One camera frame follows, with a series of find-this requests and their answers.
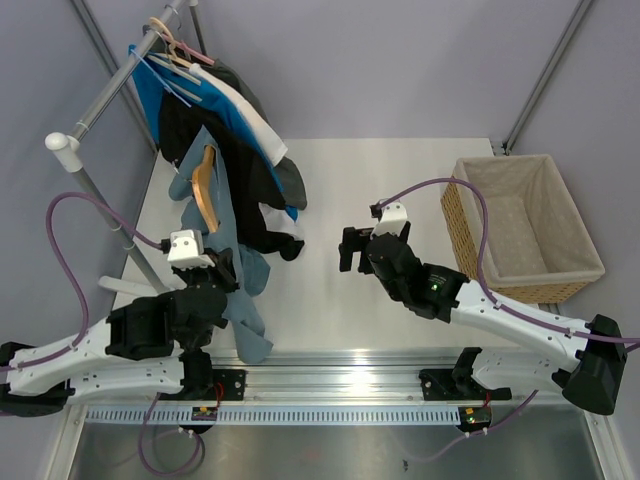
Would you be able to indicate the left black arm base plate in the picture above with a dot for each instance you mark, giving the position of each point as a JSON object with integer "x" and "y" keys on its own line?
{"x": 220, "y": 385}

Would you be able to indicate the brown wooden hanger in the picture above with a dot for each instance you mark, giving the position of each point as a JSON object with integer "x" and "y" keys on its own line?
{"x": 201, "y": 181}

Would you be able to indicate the white t shirt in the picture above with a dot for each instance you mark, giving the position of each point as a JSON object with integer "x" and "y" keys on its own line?
{"x": 269, "y": 145}

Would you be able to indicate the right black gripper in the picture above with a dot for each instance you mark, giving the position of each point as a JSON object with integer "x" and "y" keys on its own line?
{"x": 355, "y": 240}

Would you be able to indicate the aluminium mounting rail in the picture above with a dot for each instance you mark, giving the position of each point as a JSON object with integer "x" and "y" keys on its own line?
{"x": 361, "y": 376}

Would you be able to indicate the grey-blue t shirt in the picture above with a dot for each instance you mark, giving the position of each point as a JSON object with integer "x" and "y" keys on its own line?
{"x": 250, "y": 268}

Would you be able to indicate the wicker laundry basket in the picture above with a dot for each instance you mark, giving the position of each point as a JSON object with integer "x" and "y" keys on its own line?
{"x": 512, "y": 220}

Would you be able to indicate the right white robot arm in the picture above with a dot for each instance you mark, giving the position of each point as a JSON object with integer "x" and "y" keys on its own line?
{"x": 582, "y": 360}

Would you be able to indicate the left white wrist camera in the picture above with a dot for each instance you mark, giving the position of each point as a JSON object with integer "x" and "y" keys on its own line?
{"x": 186, "y": 250}

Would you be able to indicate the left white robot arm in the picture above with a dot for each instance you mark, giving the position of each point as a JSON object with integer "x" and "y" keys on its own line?
{"x": 152, "y": 346}

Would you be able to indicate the bright blue t shirt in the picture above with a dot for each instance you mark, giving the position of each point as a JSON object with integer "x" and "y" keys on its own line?
{"x": 149, "y": 91}

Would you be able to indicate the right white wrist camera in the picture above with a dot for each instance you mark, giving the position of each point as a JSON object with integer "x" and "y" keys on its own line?
{"x": 391, "y": 219}

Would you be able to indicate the pink hanger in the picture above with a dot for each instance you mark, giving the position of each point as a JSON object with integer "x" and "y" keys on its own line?
{"x": 179, "y": 50}

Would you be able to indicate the white slotted cable duct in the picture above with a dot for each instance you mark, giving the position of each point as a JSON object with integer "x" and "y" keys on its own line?
{"x": 276, "y": 415}

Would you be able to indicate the metal clothes rack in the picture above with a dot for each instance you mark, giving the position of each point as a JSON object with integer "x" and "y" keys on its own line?
{"x": 65, "y": 146}

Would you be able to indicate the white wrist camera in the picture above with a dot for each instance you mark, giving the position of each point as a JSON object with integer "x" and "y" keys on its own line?
{"x": 391, "y": 219}
{"x": 186, "y": 250}

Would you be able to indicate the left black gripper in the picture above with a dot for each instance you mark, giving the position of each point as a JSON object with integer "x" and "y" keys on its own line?
{"x": 223, "y": 270}

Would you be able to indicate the black t shirt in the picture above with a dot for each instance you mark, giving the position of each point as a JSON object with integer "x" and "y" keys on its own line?
{"x": 249, "y": 179}

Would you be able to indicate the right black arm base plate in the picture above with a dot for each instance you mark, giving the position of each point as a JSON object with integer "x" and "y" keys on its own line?
{"x": 439, "y": 385}

